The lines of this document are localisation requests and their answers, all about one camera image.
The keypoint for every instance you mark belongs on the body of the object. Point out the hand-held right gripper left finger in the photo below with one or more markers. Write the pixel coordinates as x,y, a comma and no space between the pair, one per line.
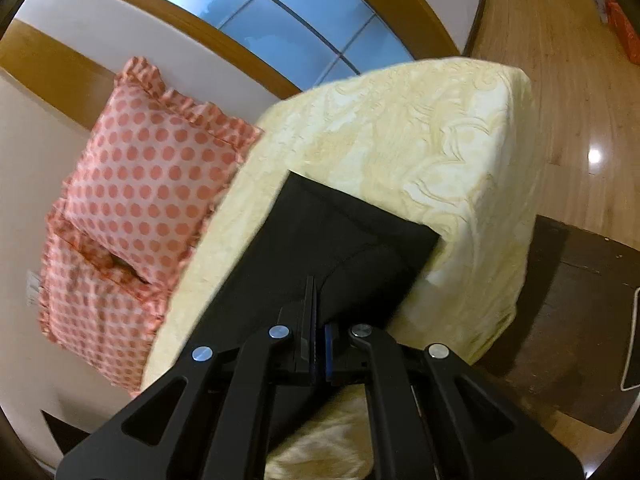
311,355

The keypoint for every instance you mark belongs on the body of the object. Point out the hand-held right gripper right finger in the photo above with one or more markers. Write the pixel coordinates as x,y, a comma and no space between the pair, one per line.
329,355

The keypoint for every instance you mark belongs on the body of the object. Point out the black pants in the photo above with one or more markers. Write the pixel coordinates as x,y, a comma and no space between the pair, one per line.
345,240

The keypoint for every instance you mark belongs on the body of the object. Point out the pink polka dot pillow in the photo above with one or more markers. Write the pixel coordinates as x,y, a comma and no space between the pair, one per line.
145,180
95,310

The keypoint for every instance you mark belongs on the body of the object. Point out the bed with yellow patterned cover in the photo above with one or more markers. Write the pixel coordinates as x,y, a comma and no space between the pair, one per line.
400,125

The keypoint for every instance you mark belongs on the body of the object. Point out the orange box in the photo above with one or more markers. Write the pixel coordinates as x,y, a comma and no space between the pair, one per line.
622,27

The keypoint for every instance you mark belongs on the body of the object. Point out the white wall socket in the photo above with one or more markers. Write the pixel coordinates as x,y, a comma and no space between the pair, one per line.
33,287

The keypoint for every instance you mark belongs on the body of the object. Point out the window with wooden frame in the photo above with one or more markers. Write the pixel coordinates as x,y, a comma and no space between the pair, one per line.
280,15

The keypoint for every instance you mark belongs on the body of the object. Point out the wooden wall rail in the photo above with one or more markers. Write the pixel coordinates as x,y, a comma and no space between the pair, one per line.
55,70

